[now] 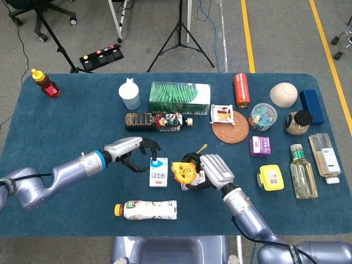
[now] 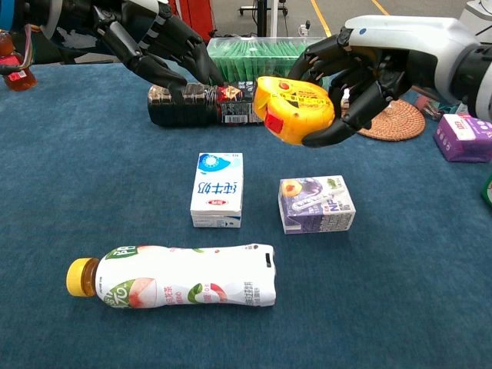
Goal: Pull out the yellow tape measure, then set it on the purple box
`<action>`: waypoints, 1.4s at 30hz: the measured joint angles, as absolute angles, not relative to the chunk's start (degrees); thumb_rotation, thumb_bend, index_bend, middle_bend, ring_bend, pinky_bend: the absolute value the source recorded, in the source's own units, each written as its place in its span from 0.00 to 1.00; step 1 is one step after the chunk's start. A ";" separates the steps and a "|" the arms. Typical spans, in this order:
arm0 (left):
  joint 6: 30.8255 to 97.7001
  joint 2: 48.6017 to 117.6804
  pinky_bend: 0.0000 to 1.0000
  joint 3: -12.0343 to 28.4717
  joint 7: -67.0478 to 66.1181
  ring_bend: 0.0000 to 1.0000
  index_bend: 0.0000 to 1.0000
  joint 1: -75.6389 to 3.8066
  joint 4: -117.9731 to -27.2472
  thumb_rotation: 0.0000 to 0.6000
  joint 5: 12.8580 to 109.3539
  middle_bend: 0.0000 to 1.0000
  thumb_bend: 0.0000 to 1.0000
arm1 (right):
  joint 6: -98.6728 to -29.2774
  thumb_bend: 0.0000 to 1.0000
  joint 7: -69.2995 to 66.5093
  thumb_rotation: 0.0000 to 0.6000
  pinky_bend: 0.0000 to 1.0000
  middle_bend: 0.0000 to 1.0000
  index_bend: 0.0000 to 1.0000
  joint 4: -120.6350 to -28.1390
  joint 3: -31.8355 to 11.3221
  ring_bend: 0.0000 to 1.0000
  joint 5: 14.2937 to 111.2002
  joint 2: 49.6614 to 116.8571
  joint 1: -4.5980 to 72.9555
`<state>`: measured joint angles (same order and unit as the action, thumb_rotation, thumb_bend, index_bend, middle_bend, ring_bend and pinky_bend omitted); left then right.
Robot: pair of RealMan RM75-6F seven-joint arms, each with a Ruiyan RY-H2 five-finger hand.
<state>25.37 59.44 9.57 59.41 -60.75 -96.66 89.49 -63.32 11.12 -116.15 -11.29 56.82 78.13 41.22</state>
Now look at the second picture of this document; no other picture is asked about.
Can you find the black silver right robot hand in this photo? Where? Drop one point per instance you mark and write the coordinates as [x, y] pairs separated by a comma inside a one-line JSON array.
[[403, 42]]

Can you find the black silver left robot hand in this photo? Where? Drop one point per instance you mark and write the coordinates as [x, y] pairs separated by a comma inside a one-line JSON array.
[[153, 61]]

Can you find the yellow tape measure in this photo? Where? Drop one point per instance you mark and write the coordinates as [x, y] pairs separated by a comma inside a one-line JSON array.
[[296, 115]]

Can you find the red cabinet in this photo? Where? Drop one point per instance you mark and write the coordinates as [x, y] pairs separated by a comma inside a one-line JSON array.
[[192, 17]]

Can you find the dark tea bottle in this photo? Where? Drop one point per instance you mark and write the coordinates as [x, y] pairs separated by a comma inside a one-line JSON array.
[[192, 113]]

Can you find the white equipment box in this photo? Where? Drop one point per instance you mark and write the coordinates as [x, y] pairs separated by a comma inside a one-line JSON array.
[[478, 17]]

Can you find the round woven coaster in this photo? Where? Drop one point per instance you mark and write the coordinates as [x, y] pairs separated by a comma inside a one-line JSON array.
[[399, 123]]

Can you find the clear box of green sachets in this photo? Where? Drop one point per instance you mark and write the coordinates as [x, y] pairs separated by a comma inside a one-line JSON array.
[[246, 57]]

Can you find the purple tissue pack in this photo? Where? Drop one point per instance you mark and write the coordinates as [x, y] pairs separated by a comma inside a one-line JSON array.
[[463, 140]]

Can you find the white wheeled stand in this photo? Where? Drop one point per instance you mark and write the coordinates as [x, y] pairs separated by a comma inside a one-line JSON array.
[[265, 15]]

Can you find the blue table mat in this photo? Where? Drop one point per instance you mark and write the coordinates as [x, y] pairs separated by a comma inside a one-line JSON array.
[[77, 173]]

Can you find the honey bottle with yellow cap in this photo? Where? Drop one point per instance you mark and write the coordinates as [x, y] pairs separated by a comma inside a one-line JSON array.
[[19, 78]]

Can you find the white blue milk carton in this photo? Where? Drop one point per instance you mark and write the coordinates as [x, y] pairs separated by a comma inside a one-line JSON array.
[[217, 192]]

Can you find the purple juice carton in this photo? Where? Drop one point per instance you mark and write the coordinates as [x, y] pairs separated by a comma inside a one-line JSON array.
[[317, 207]]

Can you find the white peach tea bottle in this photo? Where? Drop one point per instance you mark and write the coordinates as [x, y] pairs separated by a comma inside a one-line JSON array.
[[184, 276]]

